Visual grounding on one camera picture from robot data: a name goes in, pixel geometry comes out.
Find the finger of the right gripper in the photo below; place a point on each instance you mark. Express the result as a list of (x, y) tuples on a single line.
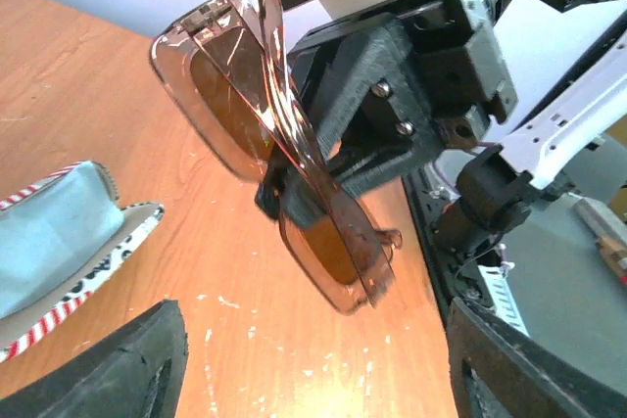
[(358, 167)]

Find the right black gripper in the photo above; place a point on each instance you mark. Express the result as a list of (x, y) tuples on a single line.
[(402, 72)]

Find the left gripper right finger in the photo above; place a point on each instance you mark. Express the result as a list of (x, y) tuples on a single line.
[(496, 371)]

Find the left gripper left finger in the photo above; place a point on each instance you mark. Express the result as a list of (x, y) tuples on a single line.
[(137, 371)]

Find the brown sunglasses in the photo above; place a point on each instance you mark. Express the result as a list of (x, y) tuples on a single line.
[(224, 65)]

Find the flag pattern sunglasses case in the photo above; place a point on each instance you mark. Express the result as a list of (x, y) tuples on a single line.
[(25, 328)]

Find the light blue cleaning cloth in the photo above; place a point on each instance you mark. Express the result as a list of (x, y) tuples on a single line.
[(51, 228)]

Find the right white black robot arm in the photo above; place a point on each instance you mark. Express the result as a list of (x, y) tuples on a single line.
[(568, 70)]

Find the light blue slotted cable duct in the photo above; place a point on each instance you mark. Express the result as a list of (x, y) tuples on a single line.
[(504, 304)]

